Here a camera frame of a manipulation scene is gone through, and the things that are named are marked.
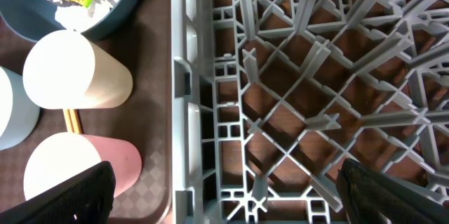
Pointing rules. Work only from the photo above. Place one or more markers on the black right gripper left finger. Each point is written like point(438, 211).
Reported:
point(85, 198)

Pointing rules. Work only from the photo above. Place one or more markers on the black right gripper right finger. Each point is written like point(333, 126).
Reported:
point(373, 197)

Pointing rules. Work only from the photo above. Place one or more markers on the pink plastic cup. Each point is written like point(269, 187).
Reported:
point(63, 155)

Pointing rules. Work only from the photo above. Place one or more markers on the cream white plastic cup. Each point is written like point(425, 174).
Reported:
point(64, 70)

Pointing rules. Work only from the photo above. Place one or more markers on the dark blue plate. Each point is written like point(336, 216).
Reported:
point(34, 19)

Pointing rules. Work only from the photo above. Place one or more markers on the grey plastic dishwasher rack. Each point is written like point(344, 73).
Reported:
point(270, 97)

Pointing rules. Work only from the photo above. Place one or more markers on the wooden chopstick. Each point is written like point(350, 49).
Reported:
point(76, 125)
point(68, 121)

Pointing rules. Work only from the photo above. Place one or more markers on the light blue bowl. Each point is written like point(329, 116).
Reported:
point(19, 114)

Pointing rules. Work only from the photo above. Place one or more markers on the brown plastic serving tray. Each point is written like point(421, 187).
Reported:
point(142, 44)

